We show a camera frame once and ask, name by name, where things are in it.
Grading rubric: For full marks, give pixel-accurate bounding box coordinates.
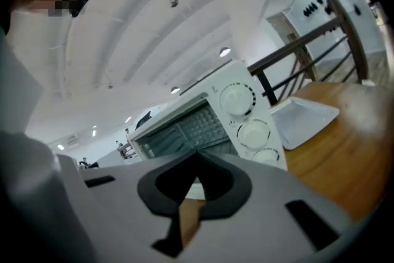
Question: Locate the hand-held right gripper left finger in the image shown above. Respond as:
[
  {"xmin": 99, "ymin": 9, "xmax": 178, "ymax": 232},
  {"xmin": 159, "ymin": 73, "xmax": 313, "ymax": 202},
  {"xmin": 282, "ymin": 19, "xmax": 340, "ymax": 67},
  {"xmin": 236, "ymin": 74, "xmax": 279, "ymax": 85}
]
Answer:
[{"xmin": 57, "ymin": 149, "xmax": 198, "ymax": 263}]

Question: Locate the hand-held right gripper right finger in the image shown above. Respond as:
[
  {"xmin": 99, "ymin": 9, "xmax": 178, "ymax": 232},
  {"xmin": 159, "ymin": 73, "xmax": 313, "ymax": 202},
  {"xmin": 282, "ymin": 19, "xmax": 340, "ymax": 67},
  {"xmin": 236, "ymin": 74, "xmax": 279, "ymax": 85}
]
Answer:
[{"xmin": 183, "ymin": 149, "xmax": 355, "ymax": 263}]

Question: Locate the silver baking tray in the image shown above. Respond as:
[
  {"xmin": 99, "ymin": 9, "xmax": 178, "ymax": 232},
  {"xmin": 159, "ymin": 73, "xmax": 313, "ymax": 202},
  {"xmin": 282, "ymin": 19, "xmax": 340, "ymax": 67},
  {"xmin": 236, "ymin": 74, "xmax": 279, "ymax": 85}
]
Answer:
[{"xmin": 270, "ymin": 96, "xmax": 340, "ymax": 151}]

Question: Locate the white toaster oven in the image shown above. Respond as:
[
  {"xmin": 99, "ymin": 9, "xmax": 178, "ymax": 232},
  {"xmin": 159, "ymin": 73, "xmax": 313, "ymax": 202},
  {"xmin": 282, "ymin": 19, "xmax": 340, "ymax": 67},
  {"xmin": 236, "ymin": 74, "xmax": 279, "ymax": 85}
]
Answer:
[{"xmin": 127, "ymin": 59, "xmax": 289, "ymax": 172}]

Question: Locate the brown wooden table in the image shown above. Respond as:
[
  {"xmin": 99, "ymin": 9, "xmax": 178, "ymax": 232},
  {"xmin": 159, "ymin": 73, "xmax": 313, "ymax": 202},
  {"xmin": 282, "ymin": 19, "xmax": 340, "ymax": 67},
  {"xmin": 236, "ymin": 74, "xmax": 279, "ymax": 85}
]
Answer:
[{"xmin": 178, "ymin": 81, "xmax": 392, "ymax": 249}]

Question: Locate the dark curved railing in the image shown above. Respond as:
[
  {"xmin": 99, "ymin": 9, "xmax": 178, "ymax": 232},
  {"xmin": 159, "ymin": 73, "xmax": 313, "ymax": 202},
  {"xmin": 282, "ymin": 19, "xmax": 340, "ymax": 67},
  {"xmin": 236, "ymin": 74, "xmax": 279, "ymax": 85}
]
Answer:
[{"xmin": 247, "ymin": 0, "xmax": 370, "ymax": 107}]

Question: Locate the black head camera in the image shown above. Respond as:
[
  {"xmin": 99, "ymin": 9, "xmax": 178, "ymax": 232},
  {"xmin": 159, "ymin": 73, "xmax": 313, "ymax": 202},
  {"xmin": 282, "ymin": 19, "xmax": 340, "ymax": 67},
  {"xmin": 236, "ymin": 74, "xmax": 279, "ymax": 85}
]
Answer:
[{"xmin": 70, "ymin": 0, "xmax": 90, "ymax": 19}]

